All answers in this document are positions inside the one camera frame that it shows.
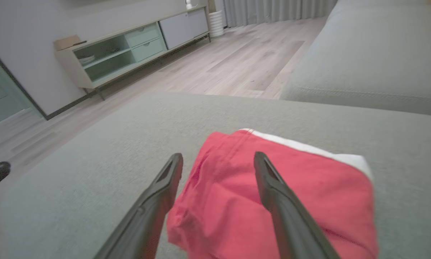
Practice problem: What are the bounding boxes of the teal glass door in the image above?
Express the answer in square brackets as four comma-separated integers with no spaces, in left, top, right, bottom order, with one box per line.
[0,41,50,131]

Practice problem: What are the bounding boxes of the grey pleated curtain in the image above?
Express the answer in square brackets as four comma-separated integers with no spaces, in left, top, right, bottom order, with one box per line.
[223,0,338,28]

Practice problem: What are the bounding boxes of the red shorts with white band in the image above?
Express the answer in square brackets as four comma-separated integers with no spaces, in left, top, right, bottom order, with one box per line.
[166,128,378,259]

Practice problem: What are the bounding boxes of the large grey sofa seat cushion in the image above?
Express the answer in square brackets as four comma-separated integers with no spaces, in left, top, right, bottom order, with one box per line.
[0,92,431,259]

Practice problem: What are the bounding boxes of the white ribbed plant pot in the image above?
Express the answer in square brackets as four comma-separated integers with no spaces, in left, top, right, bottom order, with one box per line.
[208,10,224,38]

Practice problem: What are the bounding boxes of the small grey sofa seat cushion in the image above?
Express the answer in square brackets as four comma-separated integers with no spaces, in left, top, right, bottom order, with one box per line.
[280,0,431,117]

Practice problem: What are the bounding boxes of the low media cabinet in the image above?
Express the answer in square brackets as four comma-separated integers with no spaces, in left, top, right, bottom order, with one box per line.
[54,4,212,101]

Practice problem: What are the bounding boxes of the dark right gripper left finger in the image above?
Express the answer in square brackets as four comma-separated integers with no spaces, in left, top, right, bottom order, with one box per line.
[93,153,184,259]

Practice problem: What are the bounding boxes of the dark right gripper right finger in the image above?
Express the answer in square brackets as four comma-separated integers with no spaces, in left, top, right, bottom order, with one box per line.
[253,151,342,259]

